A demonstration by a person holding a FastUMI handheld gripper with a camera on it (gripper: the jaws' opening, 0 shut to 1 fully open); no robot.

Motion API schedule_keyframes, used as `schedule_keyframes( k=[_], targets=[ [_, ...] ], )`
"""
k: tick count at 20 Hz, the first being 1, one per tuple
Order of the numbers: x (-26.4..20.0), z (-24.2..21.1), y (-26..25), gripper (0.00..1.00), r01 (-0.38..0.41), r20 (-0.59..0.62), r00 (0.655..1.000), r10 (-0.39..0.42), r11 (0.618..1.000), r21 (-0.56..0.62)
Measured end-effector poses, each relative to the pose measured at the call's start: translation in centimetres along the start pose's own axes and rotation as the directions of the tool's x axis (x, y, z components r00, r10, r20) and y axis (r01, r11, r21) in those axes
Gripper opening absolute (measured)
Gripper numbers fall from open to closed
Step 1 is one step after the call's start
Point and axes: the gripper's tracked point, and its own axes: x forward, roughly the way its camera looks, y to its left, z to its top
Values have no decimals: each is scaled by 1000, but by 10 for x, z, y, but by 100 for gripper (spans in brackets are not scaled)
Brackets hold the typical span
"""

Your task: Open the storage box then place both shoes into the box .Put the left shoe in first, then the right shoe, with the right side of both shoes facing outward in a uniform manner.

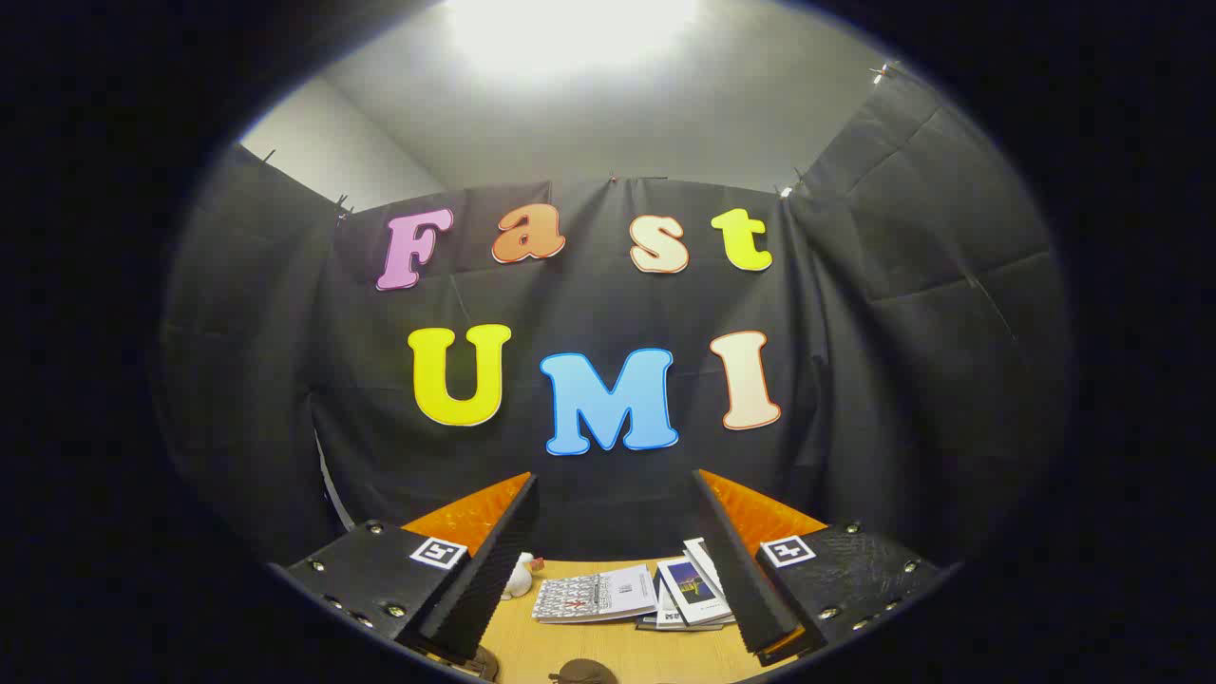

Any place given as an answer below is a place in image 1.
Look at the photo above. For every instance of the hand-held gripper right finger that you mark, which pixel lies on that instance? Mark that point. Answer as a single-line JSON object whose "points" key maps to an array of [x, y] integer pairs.
{"points": [[736, 570]]}

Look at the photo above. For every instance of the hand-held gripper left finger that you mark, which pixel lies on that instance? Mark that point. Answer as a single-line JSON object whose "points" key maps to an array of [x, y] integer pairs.
{"points": [[489, 570]]}

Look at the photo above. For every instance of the white duck plush toy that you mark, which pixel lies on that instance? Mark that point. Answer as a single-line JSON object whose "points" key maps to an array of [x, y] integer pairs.
{"points": [[518, 577]]}

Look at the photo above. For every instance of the white book blue photo cover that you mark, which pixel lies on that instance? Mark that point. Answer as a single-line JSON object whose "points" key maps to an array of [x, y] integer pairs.
{"points": [[692, 589]]}

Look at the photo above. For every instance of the grey patterned book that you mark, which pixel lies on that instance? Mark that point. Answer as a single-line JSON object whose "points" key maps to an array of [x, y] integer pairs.
{"points": [[594, 597]]}

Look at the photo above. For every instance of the small metal clip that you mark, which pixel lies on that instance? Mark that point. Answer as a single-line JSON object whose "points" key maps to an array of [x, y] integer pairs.
{"points": [[883, 72], [341, 209]]}

